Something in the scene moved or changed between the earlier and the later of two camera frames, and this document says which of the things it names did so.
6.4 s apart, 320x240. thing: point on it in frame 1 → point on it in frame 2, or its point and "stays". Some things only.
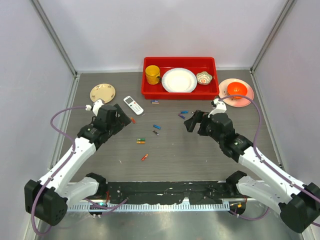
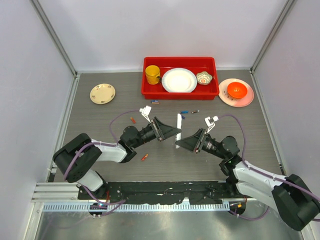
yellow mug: (152, 73) stays
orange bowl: (236, 89) stays
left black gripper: (121, 120) → (161, 131)
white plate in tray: (179, 80) stays
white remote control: (136, 108) → (178, 137)
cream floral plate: (104, 91) stays
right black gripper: (197, 117) → (192, 142)
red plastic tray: (197, 64) stays
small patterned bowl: (203, 78) stays
